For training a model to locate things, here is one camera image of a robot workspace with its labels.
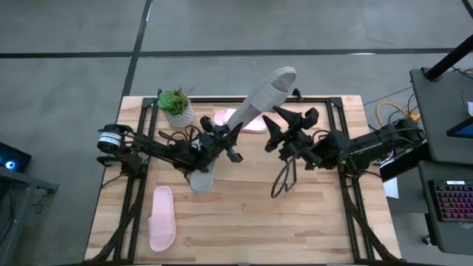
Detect black table frame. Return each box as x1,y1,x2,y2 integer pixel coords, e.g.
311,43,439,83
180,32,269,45
83,95,404,266

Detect yellow cable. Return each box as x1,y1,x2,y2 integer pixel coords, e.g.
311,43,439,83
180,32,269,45
375,101,421,129

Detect computer monitor blue screen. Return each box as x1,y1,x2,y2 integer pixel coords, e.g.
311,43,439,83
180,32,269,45
446,117,473,138

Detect grey slide sandal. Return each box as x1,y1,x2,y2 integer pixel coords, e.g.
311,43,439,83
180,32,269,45
189,157,218,194
226,66,297,131

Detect pink slide sandal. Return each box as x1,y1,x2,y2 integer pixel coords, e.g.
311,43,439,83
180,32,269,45
147,185,177,253
213,108,268,134

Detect white paper sheet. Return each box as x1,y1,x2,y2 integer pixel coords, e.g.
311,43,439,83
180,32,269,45
382,177,400,200

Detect grey keyboard desk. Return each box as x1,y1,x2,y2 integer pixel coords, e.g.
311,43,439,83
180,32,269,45
417,160,473,256

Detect grey side cart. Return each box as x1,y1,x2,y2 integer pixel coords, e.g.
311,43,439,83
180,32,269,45
0,166,60,266

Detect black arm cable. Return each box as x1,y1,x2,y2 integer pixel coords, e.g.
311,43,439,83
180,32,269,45
158,124,203,149
312,129,336,146

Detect black desk pole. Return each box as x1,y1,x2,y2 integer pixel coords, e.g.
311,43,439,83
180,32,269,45
424,35,473,81

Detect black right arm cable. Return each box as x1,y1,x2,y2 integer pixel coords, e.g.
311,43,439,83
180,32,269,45
312,129,336,146

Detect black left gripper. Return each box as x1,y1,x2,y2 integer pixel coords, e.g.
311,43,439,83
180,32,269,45
184,115,245,173

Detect black laptop blue light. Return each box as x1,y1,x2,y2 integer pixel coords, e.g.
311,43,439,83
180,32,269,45
0,142,33,173

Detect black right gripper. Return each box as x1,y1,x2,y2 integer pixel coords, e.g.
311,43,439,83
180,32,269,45
262,106,322,170

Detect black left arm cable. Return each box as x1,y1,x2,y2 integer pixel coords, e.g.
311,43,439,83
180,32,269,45
158,124,203,149

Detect black keyboard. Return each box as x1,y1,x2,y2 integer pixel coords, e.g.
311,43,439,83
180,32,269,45
428,180,473,222

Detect black desk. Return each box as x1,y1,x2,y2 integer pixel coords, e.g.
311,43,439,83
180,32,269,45
409,67,473,166

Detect succulent in triangle-patterned pot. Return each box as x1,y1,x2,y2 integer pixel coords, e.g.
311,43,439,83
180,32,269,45
157,87,196,129

